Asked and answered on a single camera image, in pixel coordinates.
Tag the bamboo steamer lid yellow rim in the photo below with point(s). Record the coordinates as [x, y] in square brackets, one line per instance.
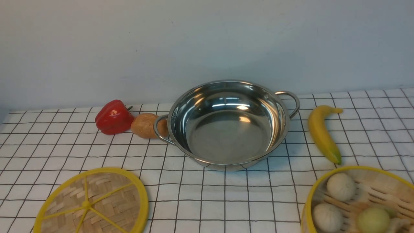
[102, 200]

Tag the bamboo steamer basket yellow rim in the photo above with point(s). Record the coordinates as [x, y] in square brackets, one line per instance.
[375, 188]

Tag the stainless steel pot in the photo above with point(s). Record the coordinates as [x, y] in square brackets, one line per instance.
[228, 125]

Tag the brown potato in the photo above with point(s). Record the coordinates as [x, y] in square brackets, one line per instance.
[143, 126]

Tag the red bell pepper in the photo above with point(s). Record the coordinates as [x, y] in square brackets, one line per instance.
[114, 118]

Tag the yellow banana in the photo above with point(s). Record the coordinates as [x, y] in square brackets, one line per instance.
[320, 134]

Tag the white steamed bun upper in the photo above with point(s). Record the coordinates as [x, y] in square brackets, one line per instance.
[341, 187]

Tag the white steamed bun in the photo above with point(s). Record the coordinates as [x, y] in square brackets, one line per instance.
[341, 187]
[327, 218]

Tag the white steamed bun lower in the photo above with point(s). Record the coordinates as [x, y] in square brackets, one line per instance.
[327, 218]

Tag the white checkered tablecloth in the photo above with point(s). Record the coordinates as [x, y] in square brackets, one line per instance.
[41, 149]

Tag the pale green round bun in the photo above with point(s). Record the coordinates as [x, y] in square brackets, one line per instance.
[373, 220]

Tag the white dumpling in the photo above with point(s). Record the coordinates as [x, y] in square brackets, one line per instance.
[397, 224]

